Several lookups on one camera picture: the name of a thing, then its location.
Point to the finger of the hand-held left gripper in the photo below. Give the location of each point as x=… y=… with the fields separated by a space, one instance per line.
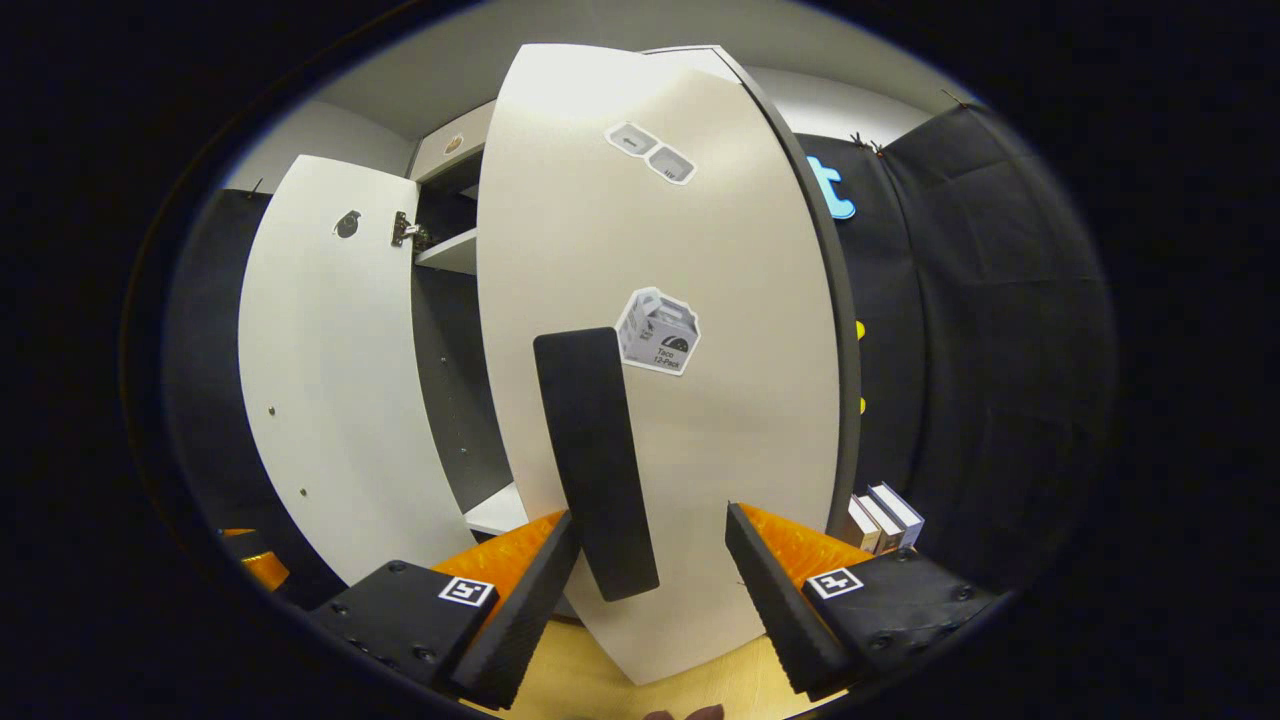
x=268 y=570

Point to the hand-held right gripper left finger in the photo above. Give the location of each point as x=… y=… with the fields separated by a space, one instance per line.
x=515 y=620

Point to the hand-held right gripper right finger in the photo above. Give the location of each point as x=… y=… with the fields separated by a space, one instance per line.
x=780 y=610

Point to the white door with box sticker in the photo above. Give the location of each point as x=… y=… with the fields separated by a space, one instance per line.
x=720 y=450

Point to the white door with checkered sticker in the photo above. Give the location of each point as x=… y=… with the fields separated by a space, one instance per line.
x=330 y=400

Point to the white grey cabinet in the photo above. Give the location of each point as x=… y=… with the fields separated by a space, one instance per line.
x=450 y=400

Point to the white cabinet shelf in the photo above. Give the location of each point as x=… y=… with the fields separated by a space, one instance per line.
x=455 y=252
x=500 y=512

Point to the metal door hinge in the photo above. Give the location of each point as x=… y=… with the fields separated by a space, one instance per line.
x=408 y=232

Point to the white cabinet drawer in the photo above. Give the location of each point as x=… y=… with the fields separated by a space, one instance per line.
x=450 y=150

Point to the black backdrop cloth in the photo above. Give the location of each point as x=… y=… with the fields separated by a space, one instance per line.
x=1000 y=350

